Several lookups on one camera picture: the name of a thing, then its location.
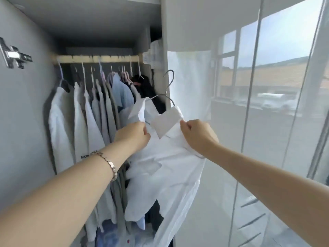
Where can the white glossy wardrobe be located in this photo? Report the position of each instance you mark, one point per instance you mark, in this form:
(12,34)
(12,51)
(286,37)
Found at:
(23,113)

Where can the row of assorted hangers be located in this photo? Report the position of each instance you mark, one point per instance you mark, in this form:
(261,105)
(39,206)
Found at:
(83,74)

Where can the person's right hand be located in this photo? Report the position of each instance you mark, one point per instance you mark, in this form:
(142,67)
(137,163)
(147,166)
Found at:
(200,138)

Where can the wooden hanging rod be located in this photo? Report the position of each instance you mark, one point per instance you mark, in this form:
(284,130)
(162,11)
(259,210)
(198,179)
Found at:
(69,59)

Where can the white fleece blanket blue stripe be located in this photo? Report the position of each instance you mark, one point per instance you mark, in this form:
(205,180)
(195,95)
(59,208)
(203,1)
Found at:
(154,55)

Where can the person's left hand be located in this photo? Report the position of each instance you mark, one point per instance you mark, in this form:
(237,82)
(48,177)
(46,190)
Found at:
(131,138)

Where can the person's right forearm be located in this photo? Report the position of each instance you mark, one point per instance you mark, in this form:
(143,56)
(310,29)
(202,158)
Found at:
(270,185)

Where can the white paper sheet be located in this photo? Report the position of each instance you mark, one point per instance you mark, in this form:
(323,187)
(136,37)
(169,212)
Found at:
(190,82)

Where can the metal door hinge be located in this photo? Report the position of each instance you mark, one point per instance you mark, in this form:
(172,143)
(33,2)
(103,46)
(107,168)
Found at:
(15,56)

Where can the row of clothes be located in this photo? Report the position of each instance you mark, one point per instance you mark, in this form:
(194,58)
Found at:
(61,131)

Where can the person's left forearm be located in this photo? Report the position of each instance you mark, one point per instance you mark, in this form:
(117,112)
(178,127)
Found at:
(51,203)

